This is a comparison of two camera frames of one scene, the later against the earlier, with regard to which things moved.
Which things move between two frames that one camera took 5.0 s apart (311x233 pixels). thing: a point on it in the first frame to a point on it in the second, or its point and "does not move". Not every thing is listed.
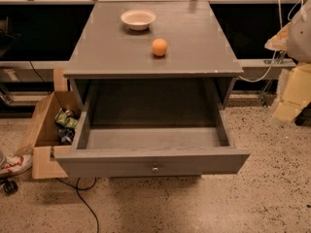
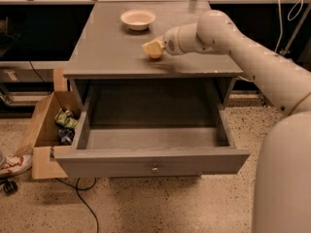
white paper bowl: (138, 19) does not move
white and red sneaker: (16, 164) does not move
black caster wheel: (10, 186) does not move
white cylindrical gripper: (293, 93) to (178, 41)
